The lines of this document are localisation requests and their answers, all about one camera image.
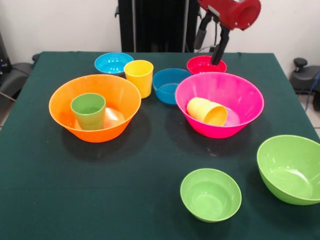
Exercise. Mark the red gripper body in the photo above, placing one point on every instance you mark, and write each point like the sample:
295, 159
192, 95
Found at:
232, 12

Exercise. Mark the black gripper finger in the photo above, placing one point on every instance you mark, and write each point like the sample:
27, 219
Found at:
202, 32
220, 45

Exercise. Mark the large pink bowl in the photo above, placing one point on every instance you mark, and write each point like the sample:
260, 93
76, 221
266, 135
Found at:
237, 90

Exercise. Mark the ridged yellow cup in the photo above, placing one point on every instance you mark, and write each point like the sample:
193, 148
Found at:
200, 108

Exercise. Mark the ridged green cup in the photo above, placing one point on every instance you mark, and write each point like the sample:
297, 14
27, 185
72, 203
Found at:
88, 117

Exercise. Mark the large orange bowl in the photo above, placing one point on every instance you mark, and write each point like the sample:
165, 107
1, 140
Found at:
62, 112

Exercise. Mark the black plug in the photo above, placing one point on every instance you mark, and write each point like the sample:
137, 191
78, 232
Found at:
212, 49

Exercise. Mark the small red bowl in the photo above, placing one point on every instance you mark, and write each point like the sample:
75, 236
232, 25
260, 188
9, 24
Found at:
200, 66

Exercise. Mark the dark blue bowl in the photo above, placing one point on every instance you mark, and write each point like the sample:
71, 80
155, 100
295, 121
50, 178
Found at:
165, 95

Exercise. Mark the smooth yellow cup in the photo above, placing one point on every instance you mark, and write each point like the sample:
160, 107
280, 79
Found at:
138, 82

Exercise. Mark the small light blue bowl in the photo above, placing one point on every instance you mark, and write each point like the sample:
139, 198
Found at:
110, 62

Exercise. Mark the large green bowl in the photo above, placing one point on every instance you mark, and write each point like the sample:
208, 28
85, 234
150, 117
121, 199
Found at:
287, 175

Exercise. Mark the small green bowl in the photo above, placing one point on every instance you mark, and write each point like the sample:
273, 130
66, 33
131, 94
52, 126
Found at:
210, 200

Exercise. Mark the dark green tablecloth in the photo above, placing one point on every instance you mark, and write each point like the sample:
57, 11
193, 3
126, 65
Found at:
37, 200

